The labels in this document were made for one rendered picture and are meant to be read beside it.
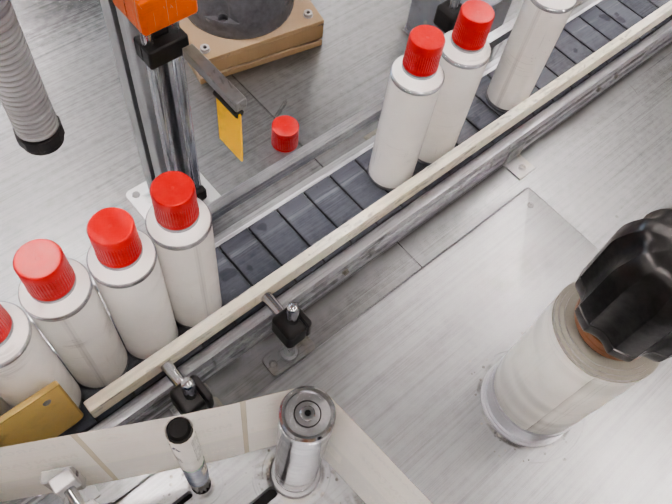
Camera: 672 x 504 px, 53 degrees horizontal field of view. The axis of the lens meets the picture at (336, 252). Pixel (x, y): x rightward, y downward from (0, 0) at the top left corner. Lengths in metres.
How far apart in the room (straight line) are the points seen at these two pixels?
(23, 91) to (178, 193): 0.12
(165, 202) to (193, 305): 0.15
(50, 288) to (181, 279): 0.12
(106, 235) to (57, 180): 0.37
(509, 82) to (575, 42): 0.19
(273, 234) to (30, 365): 0.30
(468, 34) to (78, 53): 0.53
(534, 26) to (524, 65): 0.05
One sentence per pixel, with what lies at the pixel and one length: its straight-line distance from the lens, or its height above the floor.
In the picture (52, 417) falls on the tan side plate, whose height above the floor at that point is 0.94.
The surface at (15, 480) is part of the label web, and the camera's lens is 0.56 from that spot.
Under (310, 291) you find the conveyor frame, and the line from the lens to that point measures 0.71.
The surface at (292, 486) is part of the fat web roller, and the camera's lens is 0.59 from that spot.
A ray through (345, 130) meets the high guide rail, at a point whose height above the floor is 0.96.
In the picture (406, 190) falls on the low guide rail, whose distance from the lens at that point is 0.73.
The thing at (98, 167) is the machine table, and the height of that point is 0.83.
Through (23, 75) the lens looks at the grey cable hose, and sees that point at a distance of 0.50.
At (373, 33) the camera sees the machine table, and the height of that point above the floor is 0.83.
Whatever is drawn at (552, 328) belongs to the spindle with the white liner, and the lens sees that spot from 0.52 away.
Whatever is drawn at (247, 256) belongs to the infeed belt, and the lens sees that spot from 0.71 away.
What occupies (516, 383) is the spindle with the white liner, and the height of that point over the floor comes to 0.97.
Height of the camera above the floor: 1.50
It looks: 60 degrees down
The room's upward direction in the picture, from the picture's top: 11 degrees clockwise
